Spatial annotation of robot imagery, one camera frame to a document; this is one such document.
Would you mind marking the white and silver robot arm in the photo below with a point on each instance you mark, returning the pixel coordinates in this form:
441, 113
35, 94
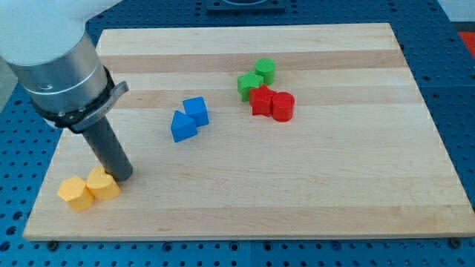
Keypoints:
47, 46

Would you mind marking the red object at edge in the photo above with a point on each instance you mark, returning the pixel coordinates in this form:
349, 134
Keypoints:
468, 38

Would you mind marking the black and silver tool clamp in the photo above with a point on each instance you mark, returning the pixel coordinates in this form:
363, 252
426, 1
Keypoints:
81, 119

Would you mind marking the dark mounting plate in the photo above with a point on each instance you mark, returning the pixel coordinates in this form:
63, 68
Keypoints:
220, 6

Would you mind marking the red star block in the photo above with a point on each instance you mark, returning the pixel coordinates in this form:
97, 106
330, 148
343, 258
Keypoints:
260, 99

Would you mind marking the yellow heart block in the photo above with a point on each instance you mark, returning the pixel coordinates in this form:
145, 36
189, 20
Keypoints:
102, 185

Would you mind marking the blue triangle block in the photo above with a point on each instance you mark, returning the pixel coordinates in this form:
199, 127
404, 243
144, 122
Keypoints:
182, 126

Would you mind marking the blue cube block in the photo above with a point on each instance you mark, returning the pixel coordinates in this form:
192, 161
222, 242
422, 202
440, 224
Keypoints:
197, 110

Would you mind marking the green cylinder block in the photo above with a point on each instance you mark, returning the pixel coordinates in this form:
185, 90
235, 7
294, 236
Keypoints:
265, 67

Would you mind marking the green star block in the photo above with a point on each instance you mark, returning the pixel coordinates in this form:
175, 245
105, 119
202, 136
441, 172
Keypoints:
246, 82

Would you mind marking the yellow hexagon block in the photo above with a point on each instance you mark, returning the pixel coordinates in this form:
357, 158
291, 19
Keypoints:
75, 193

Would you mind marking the light wooden board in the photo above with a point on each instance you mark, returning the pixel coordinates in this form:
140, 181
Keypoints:
360, 159

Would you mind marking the red cylinder block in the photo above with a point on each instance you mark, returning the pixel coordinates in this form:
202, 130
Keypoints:
283, 104

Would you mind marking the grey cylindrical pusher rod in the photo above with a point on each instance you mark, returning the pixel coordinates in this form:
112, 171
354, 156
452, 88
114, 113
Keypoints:
104, 143

